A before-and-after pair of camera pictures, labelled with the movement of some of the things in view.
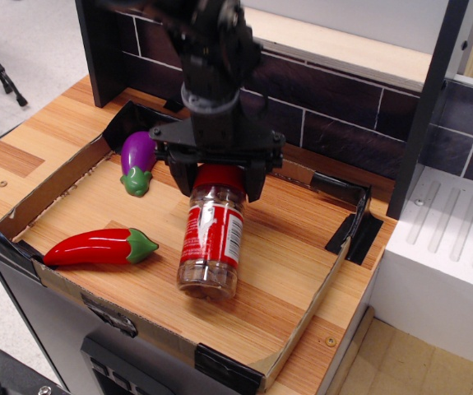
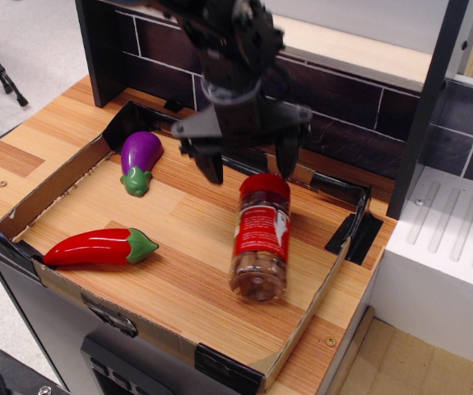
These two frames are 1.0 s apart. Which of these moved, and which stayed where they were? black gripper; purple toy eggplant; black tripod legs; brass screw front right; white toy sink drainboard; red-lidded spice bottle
Moved: red-lidded spice bottle; black gripper
Stayed: black tripod legs; brass screw front right; purple toy eggplant; white toy sink drainboard
